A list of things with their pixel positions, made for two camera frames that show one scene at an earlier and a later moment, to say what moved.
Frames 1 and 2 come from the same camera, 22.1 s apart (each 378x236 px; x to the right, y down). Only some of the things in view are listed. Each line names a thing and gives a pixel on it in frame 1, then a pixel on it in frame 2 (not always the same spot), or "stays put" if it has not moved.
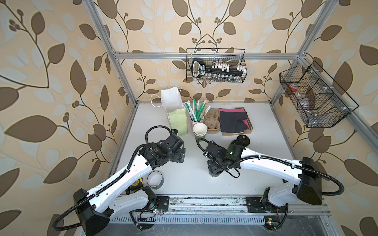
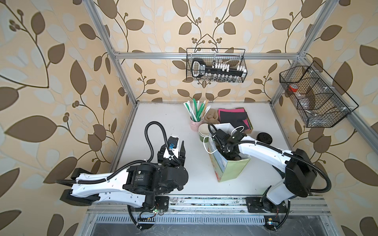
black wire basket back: (216, 65) stays put
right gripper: (212, 169) -> (231, 156)
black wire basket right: (318, 100) stays put
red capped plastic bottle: (303, 100) stays put
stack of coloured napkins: (235, 120) stays put
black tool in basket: (199, 69) stays put
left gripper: (178, 158) -> (182, 158)
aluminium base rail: (223, 205) stays put
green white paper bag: (171, 99) -> (225, 169)
